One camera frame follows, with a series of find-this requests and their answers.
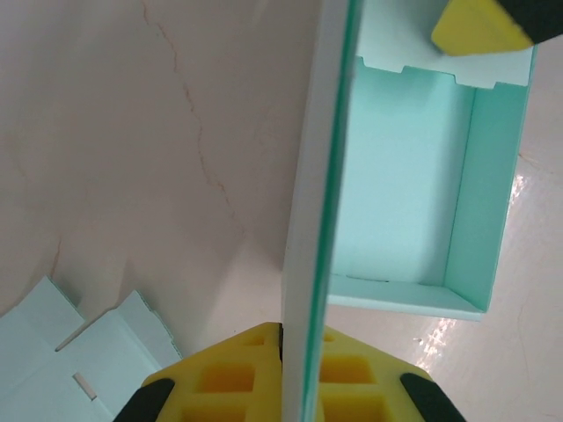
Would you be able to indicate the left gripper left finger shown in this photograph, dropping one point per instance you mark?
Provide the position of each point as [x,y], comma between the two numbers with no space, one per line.
[228,378]

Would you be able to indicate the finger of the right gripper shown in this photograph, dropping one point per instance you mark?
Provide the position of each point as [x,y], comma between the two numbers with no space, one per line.
[479,26]

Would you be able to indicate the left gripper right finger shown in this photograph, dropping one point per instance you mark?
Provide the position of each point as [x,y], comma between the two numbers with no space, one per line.
[352,382]

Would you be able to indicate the light blue paper box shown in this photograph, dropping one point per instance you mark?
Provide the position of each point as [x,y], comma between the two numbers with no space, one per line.
[44,360]
[396,176]

